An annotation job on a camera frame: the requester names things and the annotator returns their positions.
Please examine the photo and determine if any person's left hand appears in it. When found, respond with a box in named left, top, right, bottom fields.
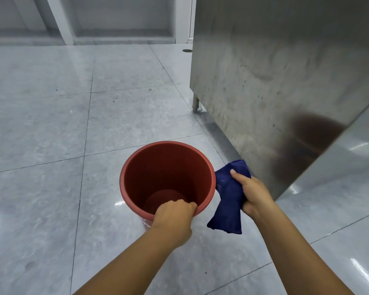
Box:
left=151, top=200, right=198, bottom=250

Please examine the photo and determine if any person's right hand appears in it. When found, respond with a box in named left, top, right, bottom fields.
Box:
left=230, top=169, right=278, bottom=221

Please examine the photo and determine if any blue cleaning cloth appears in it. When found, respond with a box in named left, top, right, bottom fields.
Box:
left=207, top=160, right=252, bottom=235

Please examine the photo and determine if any red plastic bucket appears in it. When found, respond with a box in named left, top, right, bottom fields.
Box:
left=120, top=141, right=216, bottom=221

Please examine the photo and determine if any person's right forearm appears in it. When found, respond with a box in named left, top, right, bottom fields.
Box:
left=252, top=202, right=354, bottom=295

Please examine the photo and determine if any person's left forearm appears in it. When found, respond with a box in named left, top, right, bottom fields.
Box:
left=74, top=226, right=176, bottom=295

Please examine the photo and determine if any stainless steel cabinet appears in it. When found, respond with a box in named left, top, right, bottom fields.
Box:
left=190, top=0, right=369, bottom=201

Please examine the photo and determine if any white partition frame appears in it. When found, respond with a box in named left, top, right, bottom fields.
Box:
left=12, top=0, right=197, bottom=46

